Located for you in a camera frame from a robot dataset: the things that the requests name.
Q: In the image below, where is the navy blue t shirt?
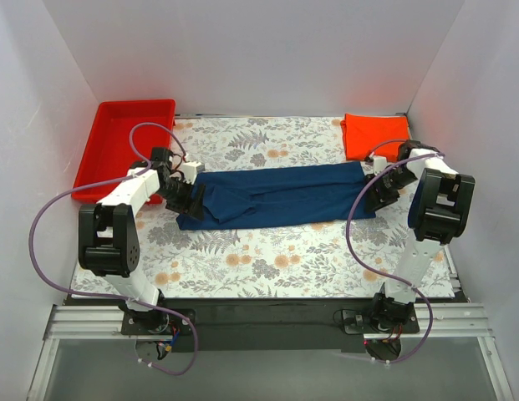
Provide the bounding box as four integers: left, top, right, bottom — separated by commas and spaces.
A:
176, 162, 365, 231

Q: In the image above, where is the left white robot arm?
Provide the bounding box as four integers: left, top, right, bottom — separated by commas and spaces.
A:
78, 147, 205, 334

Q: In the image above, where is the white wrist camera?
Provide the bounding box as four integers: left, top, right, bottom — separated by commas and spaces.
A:
365, 154, 389, 175
177, 161, 205, 185

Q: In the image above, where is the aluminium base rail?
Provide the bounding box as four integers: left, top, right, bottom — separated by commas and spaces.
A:
42, 303, 137, 340

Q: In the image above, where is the folded orange t shirt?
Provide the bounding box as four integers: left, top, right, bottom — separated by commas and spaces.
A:
340, 114, 410, 162

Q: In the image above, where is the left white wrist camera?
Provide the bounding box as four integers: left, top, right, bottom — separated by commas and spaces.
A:
177, 161, 205, 185

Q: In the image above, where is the floral patterned table mat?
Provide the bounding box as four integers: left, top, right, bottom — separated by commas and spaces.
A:
135, 117, 415, 297

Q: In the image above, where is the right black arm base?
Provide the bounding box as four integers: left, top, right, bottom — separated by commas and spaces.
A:
332, 308, 420, 335

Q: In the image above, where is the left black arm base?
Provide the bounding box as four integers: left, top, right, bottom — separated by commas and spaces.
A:
120, 309, 191, 336

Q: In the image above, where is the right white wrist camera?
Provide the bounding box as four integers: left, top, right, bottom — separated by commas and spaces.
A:
365, 154, 389, 175

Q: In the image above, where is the red plastic tray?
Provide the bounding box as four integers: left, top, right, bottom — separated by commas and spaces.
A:
71, 99, 176, 204

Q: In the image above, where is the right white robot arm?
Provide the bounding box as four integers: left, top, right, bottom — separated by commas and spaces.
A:
364, 140, 476, 304

